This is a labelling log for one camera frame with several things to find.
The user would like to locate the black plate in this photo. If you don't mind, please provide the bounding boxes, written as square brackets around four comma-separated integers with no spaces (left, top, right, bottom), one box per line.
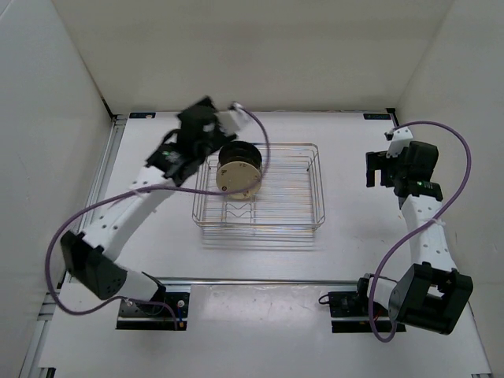
[218,140,262,169]

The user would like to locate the cream floral plate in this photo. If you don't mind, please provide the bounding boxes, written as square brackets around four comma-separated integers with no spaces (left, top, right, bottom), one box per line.
[216,161,262,201]

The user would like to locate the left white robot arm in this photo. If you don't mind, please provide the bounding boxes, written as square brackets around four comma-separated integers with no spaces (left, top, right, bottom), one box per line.
[60,97,243,315]

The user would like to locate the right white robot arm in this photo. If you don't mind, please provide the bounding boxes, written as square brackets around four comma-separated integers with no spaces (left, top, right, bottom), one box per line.
[354,141,473,343]

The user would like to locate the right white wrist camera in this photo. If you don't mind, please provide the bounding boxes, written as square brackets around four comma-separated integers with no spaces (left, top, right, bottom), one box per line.
[385,127,413,158]

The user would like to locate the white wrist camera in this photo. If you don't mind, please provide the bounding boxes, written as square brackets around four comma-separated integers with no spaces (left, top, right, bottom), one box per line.
[217,102,252,136]
[385,127,413,158]

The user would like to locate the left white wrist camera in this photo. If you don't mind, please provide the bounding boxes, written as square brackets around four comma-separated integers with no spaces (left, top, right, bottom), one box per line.
[217,102,252,136]

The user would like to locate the chrome wire dish rack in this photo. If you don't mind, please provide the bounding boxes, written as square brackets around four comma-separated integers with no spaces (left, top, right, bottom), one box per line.
[192,143,325,230]

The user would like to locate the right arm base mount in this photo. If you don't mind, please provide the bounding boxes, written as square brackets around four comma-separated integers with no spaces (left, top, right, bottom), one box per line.
[318,276,406,337]

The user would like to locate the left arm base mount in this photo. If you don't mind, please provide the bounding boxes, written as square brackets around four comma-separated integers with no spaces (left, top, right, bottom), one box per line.
[116,281,191,332]

